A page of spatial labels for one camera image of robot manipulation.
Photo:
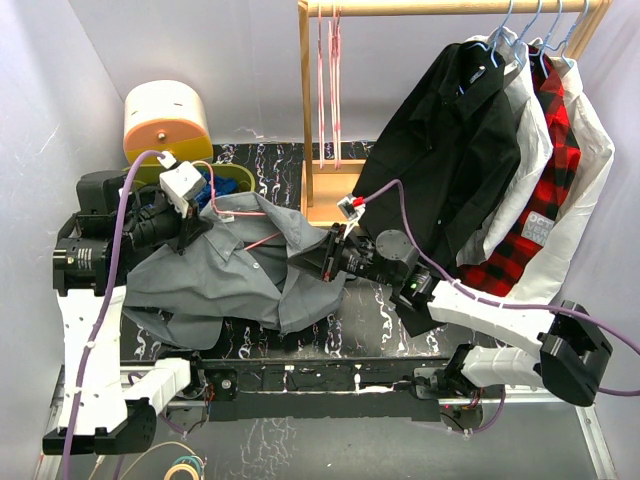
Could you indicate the red black plaid shirt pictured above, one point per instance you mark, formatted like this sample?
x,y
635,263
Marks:
x,y
525,248

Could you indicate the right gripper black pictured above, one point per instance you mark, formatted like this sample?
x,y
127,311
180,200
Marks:
x,y
321,259

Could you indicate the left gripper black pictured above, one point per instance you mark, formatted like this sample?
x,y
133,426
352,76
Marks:
x,y
191,227

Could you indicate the black metal base rail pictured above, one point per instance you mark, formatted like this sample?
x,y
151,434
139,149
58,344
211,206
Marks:
x,y
337,388

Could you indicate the white hanging shirt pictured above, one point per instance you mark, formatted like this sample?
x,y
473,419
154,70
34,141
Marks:
x,y
544,275

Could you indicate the grey button shirt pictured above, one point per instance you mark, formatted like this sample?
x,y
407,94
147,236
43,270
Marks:
x,y
182,300

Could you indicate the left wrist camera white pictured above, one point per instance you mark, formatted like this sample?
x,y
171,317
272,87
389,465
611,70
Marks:
x,y
181,182

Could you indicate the blue hanger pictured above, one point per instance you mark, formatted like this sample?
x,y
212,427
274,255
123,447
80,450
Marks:
x,y
491,47
546,42
520,40

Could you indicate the green laundry basket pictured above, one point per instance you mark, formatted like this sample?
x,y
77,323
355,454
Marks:
x,y
148,174

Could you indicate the wooden clothes rack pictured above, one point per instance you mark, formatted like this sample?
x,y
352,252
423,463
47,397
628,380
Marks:
x,y
323,186

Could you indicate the black hanging shirt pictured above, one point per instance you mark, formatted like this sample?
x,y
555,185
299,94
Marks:
x,y
452,144

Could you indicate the cream orange drawer cabinet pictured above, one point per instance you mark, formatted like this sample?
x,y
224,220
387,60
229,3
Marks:
x,y
166,115

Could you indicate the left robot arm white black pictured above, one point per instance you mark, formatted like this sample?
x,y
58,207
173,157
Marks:
x,y
95,250

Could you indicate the blue patterned shirt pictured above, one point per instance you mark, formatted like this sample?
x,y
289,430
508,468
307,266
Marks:
x,y
223,186

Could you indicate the light grey hanging shirt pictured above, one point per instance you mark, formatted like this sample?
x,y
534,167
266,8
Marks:
x,y
535,150

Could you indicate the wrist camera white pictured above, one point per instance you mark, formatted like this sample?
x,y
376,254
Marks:
x,y
352,207
181,182

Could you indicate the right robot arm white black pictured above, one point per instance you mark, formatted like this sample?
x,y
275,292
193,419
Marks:
x,y
555,348

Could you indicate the aluminium frame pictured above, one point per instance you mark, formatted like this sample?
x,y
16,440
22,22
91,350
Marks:
x,y
188,409

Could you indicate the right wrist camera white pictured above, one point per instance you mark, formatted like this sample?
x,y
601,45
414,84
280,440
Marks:
x,y
352,207

